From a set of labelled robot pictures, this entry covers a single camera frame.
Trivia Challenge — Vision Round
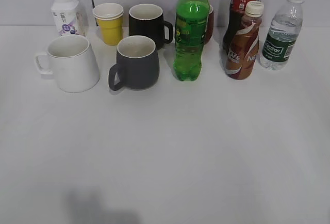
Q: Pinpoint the green soda bottle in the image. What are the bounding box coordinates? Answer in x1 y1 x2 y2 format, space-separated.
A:
173 0 210 81

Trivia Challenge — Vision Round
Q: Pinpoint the white ceramic mug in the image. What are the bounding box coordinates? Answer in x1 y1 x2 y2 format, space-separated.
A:
34 35 101 93

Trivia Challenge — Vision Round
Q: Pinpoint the yellow paper cup stack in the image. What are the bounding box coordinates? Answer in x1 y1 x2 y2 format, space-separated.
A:
93 3 124 46

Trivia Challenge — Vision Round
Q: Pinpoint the grey ceramic mug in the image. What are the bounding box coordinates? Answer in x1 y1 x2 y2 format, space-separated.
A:
108 35 160 91

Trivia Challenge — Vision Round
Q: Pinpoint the dark red mug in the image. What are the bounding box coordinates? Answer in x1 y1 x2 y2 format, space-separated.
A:
204 5 214 44

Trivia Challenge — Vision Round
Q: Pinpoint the black ceramic mug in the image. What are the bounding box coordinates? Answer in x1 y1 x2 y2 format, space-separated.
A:
128 4 174 50

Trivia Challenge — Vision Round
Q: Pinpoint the brown coffee drink bottle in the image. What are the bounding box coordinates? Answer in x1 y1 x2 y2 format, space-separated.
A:
225 1 264 80

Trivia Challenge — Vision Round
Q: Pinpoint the white yogurt drink bottle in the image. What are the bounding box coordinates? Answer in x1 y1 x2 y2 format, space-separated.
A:
51 0 86 36

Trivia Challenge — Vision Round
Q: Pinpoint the cola bottle red label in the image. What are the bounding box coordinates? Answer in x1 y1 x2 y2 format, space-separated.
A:
222 0 265 53

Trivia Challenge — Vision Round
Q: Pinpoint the clear water bottle green label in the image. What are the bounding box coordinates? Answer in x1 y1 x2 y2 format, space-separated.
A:
259 0 305 71

